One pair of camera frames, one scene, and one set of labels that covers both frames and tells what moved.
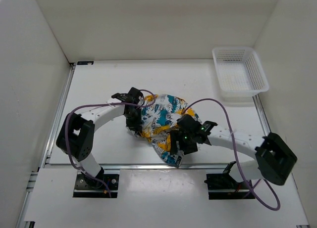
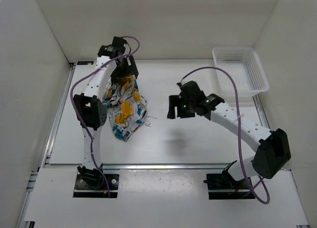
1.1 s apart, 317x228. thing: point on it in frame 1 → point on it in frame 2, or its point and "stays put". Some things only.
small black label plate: (85, 63) stays put
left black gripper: (136, 125) → (116, 75)
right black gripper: (176, 135) → (175, 101)
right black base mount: (223, 186) stays put
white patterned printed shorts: (160, 114) → (127, 109)
